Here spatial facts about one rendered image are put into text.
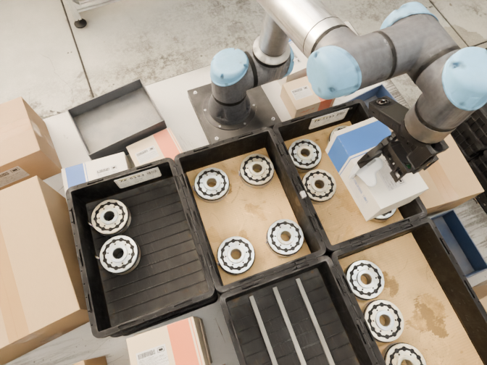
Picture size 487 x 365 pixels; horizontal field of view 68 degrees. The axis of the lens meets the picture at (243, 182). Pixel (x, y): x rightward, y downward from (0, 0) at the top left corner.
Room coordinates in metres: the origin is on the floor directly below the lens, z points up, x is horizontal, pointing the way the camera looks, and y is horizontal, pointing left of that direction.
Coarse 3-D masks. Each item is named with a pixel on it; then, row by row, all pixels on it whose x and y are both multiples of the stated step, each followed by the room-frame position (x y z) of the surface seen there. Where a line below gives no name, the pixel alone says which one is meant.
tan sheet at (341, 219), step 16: (288, 144) 0.56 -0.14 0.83; (320, 144) 0.56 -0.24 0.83; (320, 160) 0.51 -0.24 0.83; (336, 176) 0.45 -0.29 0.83; (336, 192) 0.40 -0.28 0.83; (320, 208) 0.35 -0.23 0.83; (336, 208) 0.35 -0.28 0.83; (352, 208) 0.35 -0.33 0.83; (336, 224) 0.30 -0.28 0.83; (352, 224) 0.30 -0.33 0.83; (368, 224) 0.31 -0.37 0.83; (384, 224) 0.31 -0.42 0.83; (336, 240) 0.25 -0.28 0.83
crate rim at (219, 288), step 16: (224, 144) 0.49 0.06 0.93; (176, 160) 0.43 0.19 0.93; (288, 176) 0.40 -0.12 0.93; (192, 208) 0.29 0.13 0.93; (304, 208) 0.31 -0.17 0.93; (320, 240) 0.22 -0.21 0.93; (208, 256) 0.17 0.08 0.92; (304, 256) 0.18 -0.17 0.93; (272, 272) 0.14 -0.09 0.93; (224, 288) 0.09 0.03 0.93
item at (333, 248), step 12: (336, 108) 0.64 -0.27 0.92; (288, 120) 0.58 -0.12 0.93; (300, 120) 0.58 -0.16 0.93; (276, 132) 0.54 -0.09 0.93; (288, 156) 0.46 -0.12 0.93; (300, 180) 0.39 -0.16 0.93; (312, 204) 0.32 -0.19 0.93; (420, 204) 0.34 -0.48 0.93; (312, 216) 0.29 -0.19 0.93; (420, 216) 0.31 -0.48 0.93; (384, 228) 0.27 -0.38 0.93; (324, 240) 0.22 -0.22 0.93; (348, 240) 0.23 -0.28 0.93; (360, 240) 0.23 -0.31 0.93
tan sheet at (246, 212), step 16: (240, 160) 0.49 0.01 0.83; (192, 176) 0.43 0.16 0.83; (240, 192) 0.38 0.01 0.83; (256, 192) 0.39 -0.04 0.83; (272, 192) 0.39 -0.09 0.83; (208, 208) 0.33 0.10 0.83; (224, 208) 0.33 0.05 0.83; (240, 208) 0.33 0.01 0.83; (256, 208) 0.34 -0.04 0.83; (272, 208) 0.34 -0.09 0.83; (288, 208) 0.34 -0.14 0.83; (208, 224) 0.28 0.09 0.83; (224, 224) 0.28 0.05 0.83; (240, 224) 0.28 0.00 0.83; (256, 224) 0.29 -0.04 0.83; (256, 240) 0.24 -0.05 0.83; (304, 240) 0.25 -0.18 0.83; (240, 256) 0.19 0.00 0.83; (256, 256) 0.19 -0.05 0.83; (272, 256) 0.20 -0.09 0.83; (224, 272) 0.14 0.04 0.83; (256, 272) 0.15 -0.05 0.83
